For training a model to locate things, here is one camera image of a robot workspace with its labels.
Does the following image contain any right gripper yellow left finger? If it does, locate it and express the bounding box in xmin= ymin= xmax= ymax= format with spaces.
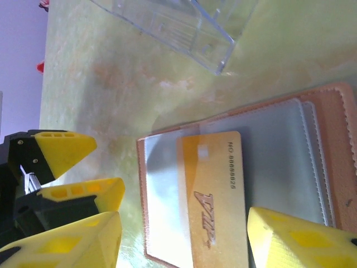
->
xmin=0 ymin=211 xmax=123 ymax=268

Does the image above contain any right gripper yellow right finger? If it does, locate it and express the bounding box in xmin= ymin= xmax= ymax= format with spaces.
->
xmin=247 ymin=207 xmax=357 ymax=268

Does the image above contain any tea packet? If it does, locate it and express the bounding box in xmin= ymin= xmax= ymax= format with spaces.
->
xmin=176 ymin=130 xmax=250 ymax=268

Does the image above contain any clear acrylic card rack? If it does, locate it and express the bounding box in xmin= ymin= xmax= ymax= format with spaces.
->
xmin=90 ymin=0 xmax=259 ymax=75

